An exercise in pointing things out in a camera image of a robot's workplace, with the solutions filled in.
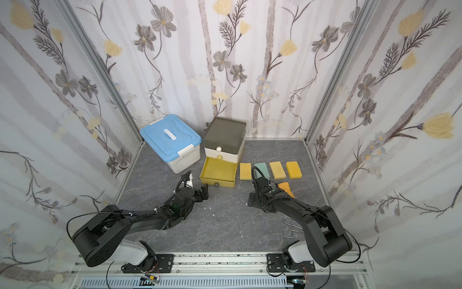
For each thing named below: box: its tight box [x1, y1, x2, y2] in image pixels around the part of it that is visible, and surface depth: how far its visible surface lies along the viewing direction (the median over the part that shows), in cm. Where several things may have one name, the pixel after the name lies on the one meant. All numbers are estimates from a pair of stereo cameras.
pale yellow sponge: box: [269, 161, 287, 180], surface depth 107 cm
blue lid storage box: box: [139, 114, 203, 175], surface depth 100 cm
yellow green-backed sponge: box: [239, 162, 253, 181], surface depth 105 cm
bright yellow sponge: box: [285, 161, 303, 179], surface depth 106 cm
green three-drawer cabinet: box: [199, 116, 247, 188], surface depth 101 cm
